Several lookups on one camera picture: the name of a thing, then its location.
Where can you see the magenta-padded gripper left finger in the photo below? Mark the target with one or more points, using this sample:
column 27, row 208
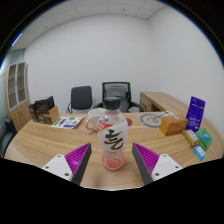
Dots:
column 75, row 160

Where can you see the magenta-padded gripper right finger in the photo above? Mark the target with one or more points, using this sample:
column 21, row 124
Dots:
column 148, row 160

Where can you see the clear pink drink bottle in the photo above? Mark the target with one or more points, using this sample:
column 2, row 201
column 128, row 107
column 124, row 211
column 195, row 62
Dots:
column 112, row 136

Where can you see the white printed leaflet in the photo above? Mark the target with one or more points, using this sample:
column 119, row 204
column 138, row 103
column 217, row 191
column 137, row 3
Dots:
column 67, row 122

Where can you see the orange cardboard box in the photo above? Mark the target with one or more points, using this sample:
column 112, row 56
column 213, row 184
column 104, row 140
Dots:
column 173, row 125

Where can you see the white ceramic mug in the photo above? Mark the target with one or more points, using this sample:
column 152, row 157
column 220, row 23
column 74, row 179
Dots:
column 93, row 118

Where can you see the small yellow box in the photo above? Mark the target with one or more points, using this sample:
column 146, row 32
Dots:
column 190, row 137

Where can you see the tan cardboard box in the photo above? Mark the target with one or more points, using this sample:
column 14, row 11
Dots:
column 53, row 116

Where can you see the small blue packet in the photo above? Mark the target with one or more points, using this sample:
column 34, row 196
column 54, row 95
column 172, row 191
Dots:
column 199, row 153

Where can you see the green packet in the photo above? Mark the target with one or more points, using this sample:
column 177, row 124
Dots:
column 204, row 138

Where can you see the wooden side desk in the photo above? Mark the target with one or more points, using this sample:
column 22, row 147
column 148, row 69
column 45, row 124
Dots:
column 160, row 100

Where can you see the black mesh office chair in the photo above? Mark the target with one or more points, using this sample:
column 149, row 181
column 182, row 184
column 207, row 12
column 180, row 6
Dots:
column 128, row 100

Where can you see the dark printed carton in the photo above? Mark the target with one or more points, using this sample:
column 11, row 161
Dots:
column 45, row 104

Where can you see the small dark brown carton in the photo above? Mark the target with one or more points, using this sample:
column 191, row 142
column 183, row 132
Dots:
column 32, row 112

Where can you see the purple retail package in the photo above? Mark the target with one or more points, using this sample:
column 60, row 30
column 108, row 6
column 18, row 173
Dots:
column 195, row 113

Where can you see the black armchair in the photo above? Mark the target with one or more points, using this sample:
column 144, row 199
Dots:
column 6, row 136

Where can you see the grey backpack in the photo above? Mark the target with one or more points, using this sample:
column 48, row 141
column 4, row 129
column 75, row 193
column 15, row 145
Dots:
column 116, row 91

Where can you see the wooden glass-door cabinet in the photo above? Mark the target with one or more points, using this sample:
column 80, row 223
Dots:
column 18, row 96

